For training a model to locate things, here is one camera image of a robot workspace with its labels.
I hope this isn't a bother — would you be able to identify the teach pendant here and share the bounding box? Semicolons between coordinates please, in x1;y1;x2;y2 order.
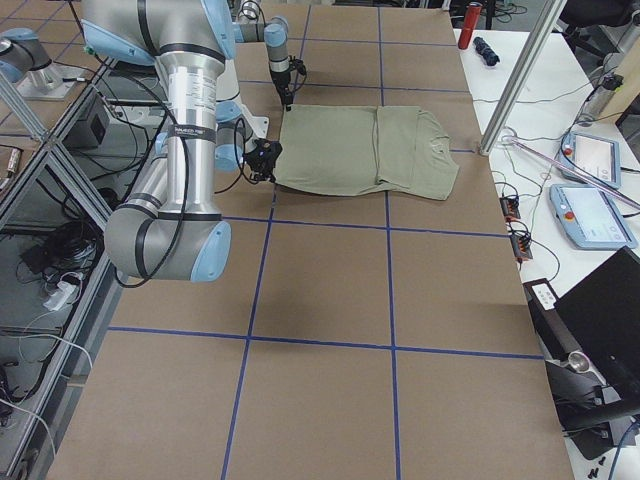
549;184;638;251
557;132;621;189

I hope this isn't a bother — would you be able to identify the dark blue folded cloth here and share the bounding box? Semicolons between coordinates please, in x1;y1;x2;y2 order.
473;36;500;67

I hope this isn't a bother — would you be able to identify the olive green t-shirt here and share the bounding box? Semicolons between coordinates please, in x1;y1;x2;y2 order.
274;105;459;201

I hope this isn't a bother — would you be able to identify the red bottle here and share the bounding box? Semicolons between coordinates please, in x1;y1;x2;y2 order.
457;1;483;50

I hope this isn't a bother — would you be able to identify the black camera tripod mount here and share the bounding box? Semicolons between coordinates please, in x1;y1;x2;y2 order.
545;361;639;460

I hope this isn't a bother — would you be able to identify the black box with label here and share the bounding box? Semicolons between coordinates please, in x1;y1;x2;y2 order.
523;278;580;361

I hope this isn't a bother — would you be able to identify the upper teach pendant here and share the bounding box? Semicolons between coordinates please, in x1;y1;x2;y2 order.
557;132;621;189

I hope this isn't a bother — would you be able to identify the white power adapter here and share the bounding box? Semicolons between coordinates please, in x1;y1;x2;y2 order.
43;280;79;311

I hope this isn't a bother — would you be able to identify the aluminium frame post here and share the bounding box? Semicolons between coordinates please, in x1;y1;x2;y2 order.
478;0;567;156

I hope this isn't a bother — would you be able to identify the black laptop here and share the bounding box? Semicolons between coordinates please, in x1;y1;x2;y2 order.
555;247;639;398

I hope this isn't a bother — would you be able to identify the lower teach pendant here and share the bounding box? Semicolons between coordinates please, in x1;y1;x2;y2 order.
549;184;638;251

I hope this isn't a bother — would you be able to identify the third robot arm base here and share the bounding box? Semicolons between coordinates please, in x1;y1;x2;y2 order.
1;27;85;101

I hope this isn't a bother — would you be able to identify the orange connector board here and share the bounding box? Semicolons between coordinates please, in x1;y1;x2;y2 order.
499;196;521;222

